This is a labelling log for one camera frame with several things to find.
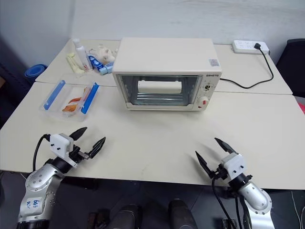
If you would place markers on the cream toaster oven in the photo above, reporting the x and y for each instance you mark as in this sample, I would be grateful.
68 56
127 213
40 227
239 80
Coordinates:
164 56

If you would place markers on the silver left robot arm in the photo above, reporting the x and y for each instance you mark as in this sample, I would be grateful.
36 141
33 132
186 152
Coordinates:
39 188

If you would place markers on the white power strip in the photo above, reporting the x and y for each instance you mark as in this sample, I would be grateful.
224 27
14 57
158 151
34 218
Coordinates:
245 47

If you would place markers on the blue rolled mat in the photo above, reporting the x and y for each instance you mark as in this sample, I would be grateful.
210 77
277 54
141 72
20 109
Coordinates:
33 72

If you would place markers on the white plastic bottle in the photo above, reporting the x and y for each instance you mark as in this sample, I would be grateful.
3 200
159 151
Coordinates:
81 55

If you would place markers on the black chair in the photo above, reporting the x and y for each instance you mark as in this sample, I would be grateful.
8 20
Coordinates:
294 59

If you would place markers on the pale yellow packet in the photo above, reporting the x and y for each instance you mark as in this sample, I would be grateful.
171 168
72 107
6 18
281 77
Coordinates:
74 63

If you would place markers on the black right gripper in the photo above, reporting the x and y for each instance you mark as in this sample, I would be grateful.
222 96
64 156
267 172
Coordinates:
219 173

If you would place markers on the blue container clip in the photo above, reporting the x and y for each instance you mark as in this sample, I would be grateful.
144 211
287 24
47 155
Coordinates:
53 95
90 97

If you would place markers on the white plush toy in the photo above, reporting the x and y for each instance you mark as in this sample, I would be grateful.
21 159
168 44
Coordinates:
106 53

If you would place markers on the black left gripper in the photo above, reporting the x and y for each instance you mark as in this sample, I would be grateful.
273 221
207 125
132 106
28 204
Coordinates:
76 155

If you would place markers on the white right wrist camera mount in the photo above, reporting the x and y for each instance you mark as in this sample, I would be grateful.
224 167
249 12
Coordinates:
234 164

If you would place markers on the dark rounded shape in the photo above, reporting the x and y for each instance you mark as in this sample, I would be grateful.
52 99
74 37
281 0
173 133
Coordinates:
128 218
181 214

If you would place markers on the red object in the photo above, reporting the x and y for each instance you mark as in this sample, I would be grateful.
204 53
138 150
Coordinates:
302 105

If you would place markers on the light blue small box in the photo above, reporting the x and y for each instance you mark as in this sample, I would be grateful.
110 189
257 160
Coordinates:
107 68

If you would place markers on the cream knob with red mark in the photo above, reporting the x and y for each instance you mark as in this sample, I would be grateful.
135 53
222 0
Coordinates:
204 102

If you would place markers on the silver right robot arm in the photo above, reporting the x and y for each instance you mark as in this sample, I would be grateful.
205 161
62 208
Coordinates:
255 198

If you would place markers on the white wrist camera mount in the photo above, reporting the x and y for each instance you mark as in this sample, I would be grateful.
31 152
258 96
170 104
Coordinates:
59 145
234 164

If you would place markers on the clear container blue clips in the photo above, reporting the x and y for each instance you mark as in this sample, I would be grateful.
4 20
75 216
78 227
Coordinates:
59 112

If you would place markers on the black power plug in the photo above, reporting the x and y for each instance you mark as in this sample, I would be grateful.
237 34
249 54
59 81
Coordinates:
258 45

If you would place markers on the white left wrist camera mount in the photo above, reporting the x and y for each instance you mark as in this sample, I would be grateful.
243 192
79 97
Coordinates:
59 145

